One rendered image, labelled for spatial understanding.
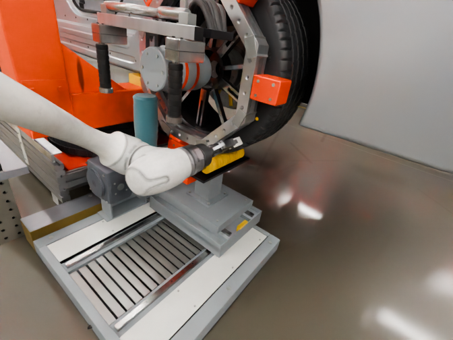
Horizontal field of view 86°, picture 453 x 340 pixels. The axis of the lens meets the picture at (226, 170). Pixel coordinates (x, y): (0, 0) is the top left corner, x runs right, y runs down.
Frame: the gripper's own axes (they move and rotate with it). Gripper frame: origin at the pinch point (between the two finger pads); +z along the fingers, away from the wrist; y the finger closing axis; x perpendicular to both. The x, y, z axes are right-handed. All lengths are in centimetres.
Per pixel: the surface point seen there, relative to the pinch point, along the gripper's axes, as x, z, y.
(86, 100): 46, -21, -45
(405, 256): -99, 82, 9
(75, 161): 34, -21, -86
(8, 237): 11, -58, -98
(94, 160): 23, -24, -56
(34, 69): 55, -37, -36
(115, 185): 9, -23, -52
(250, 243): -46, 17, -34
